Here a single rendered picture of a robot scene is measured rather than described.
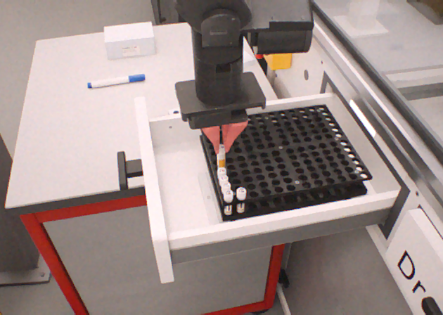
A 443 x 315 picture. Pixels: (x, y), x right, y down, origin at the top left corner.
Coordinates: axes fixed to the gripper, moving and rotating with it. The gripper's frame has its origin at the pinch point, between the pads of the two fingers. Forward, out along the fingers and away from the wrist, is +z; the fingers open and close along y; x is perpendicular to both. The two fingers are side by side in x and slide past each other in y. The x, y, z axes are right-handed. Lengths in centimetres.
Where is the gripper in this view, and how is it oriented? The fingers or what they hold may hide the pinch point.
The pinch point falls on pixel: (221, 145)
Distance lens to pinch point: 57.3
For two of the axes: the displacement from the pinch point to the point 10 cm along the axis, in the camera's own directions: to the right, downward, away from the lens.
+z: 0.2, 7.1, 7.1
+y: 9.8, -1.7, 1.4
